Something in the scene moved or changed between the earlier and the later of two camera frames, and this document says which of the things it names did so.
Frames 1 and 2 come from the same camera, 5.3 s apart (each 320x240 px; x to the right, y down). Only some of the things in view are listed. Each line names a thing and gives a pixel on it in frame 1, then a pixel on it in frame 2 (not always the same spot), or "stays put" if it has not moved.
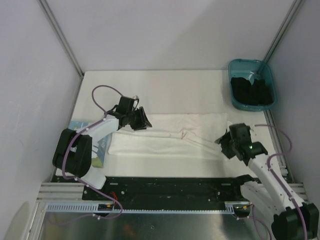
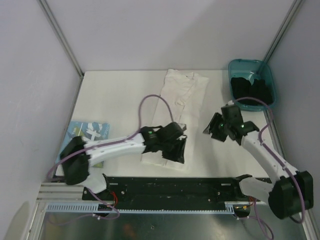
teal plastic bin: [253, 69] stays put
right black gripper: [223, 140] -> [212, 127]
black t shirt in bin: [256, 94] stays put
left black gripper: [143, 123] -> [177, 154]
